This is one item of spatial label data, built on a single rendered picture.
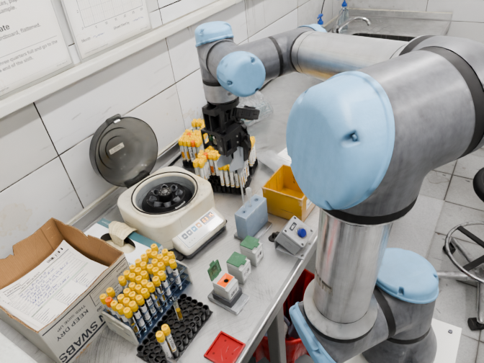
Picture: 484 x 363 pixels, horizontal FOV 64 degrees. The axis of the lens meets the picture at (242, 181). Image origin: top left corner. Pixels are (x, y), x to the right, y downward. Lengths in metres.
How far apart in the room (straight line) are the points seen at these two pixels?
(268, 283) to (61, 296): 0.51
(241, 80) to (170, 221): 0.51
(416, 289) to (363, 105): 0.43
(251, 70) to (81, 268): 0.70
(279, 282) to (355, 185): 0.71
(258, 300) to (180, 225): 0.30
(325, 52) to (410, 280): 0.40
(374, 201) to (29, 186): 0.98
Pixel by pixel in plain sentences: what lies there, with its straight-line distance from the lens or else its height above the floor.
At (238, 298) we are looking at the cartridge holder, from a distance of 0.98.
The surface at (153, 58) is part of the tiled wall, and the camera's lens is 1.40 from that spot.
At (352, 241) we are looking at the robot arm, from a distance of 0.45.
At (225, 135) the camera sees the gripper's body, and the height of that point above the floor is 1.26.
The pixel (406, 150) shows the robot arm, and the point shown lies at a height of 1.50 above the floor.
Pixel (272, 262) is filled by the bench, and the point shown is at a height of 0.87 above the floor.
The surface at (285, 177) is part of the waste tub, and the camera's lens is 1.25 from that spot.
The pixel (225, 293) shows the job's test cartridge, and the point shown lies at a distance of 0.95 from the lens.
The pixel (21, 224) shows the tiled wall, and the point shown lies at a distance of 1.22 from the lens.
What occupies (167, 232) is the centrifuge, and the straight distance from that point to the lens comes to 1.08.
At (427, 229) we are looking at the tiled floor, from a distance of 2.50.
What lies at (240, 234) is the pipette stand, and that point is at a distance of 1.11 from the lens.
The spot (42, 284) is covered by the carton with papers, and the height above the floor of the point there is 0.94.
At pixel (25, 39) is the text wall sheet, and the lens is 1.11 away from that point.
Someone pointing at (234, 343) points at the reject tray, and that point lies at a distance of 0.94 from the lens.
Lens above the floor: 1.69
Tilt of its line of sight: 37 degrees down
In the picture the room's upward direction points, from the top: 7 degrees counter-clockwise
